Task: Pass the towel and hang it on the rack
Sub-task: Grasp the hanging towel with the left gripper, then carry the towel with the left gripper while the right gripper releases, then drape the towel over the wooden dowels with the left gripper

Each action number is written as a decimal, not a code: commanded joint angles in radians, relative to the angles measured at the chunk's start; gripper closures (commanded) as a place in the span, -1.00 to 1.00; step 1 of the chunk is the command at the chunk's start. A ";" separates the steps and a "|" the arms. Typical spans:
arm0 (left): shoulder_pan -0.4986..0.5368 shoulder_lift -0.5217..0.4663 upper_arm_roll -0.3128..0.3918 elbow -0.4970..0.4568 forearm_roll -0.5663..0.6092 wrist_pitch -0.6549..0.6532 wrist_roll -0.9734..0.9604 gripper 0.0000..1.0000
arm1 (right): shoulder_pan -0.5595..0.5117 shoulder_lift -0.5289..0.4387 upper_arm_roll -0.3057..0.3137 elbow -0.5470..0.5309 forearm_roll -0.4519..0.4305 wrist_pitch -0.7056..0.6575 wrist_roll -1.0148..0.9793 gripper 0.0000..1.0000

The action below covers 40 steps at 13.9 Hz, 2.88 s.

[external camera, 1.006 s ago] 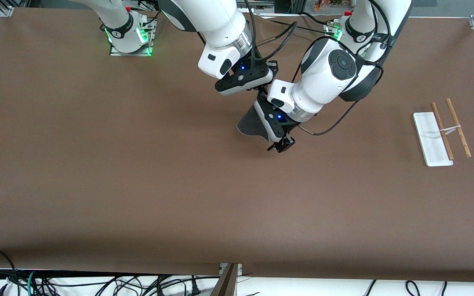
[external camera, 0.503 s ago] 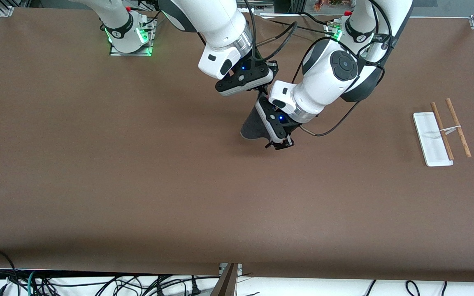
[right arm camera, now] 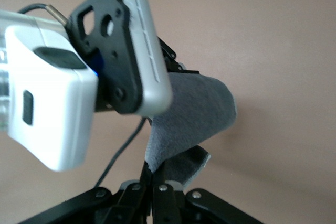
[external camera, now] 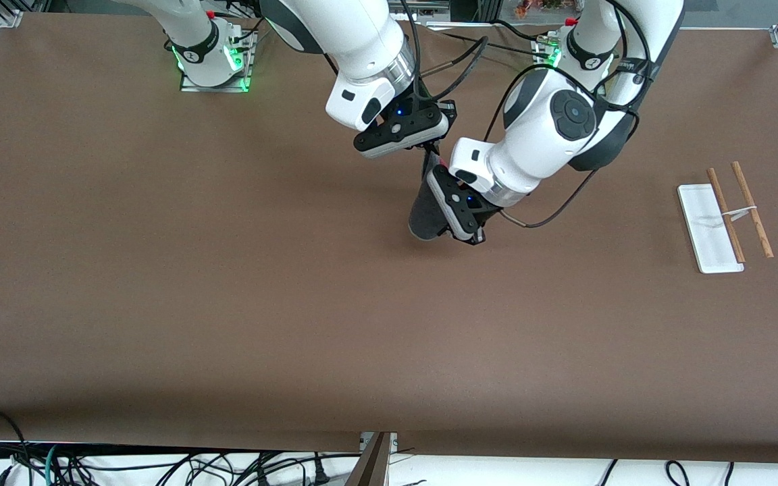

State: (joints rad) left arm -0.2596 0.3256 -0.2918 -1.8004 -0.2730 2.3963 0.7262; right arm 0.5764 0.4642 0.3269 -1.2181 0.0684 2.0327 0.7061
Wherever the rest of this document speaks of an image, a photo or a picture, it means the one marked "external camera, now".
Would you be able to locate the grey microfibre towel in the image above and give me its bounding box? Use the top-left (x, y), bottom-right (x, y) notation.
top-left (408, 152), bottom-right (449, 242)

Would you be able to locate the wooden rack rod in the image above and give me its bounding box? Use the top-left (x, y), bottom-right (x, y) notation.
top-left (731, 161), bottom-right (775, 259)
top-left (706, 167), bottom-right (746, 264)

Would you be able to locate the orange red background object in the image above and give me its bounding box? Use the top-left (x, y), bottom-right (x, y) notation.
top-left (514, 0), bottom-right (575, 18)

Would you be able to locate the brown table cover sheet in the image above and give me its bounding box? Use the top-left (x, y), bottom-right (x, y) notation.
top-left (0, 12), bottom-right (778, 465)

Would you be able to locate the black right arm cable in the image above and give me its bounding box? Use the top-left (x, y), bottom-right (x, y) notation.
top-left (399, 0), bottom-right (491, 102)

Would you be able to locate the black cable on table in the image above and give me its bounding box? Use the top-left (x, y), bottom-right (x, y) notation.
top-left (430, 20), bottom-right (552, 58)

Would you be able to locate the white rack base plate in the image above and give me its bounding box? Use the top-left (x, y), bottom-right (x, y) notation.
top-left (677, 184), bottom-right (745, 274)

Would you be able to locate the brown table frame beam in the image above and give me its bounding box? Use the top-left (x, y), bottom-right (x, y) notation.
top-left (345, 432), bottom-right (393, 486)

